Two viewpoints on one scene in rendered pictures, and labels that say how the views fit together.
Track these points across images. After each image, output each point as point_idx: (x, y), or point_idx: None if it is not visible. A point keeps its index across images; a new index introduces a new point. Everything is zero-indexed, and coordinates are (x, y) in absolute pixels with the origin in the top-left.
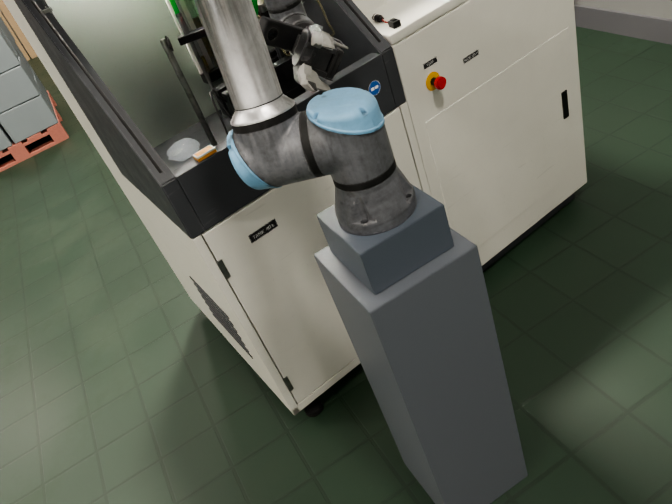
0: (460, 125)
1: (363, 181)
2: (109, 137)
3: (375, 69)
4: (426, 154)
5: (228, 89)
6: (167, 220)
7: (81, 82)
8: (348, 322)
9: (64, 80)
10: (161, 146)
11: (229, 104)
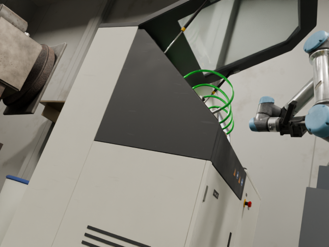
0: (240, 234)
1: None
2: (148, 108)
3: (244, 175)
4: (235, 234)
5: (326, 91)
6: (162, 158)
7: (176, 76)
8: (316, 235)
9: (120, 81)
10: None
11: None
